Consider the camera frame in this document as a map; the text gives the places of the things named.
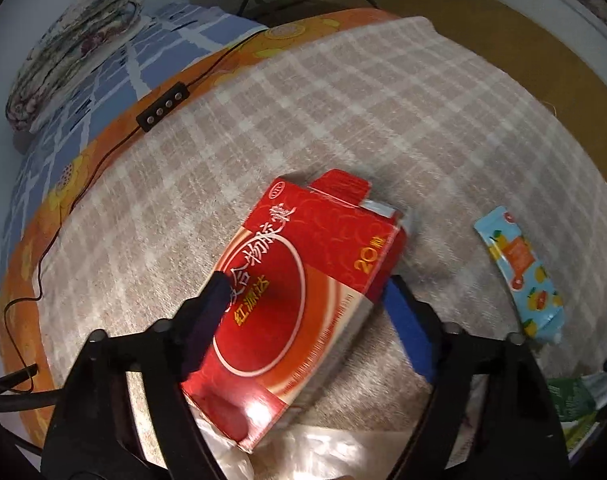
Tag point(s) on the black heating blanket controller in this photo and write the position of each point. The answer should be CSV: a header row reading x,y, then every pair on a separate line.
x,y
161,106

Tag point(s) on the light blue snack packet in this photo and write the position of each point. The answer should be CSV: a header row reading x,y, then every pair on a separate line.
x,y
521,265

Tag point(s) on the red cardboard medicine box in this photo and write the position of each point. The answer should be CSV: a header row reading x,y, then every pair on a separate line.
x,y
293,310

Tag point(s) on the folded floral quilt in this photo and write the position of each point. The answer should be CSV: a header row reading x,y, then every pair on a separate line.
x,y
68,45

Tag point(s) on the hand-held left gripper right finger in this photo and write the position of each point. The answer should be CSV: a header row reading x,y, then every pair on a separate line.
x,y
408,330

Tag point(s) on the beige plaid blanket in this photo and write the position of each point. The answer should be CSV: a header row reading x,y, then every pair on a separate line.
x,y
358,110

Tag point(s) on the blue patterned bed sheet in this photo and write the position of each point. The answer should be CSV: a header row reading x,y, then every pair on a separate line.
x,y
108,80

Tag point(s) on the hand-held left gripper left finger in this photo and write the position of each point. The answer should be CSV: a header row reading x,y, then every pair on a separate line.
x,y
211,305

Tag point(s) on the translucent plastic bag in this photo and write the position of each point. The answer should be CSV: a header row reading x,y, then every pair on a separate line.
x,y
333,450

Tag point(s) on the green packet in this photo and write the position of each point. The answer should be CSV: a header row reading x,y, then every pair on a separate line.
x,y
571,400

